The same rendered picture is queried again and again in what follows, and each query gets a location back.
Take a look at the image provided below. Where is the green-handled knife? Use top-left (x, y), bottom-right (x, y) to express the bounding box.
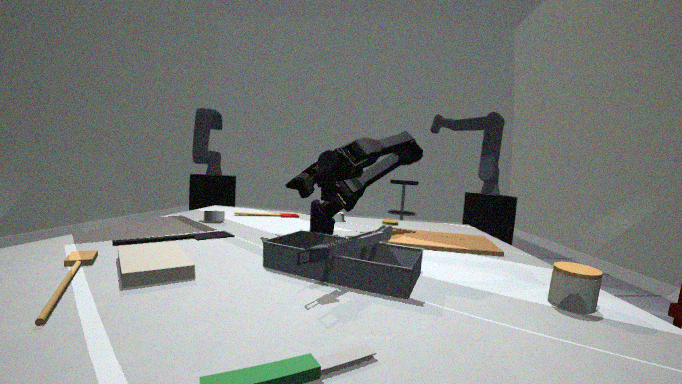
top-left (200, 344), bottom-right (376, 384)

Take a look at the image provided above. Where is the light wooden board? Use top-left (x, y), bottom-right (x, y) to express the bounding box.
top-left (382, 228), bottom-right (504, 257)

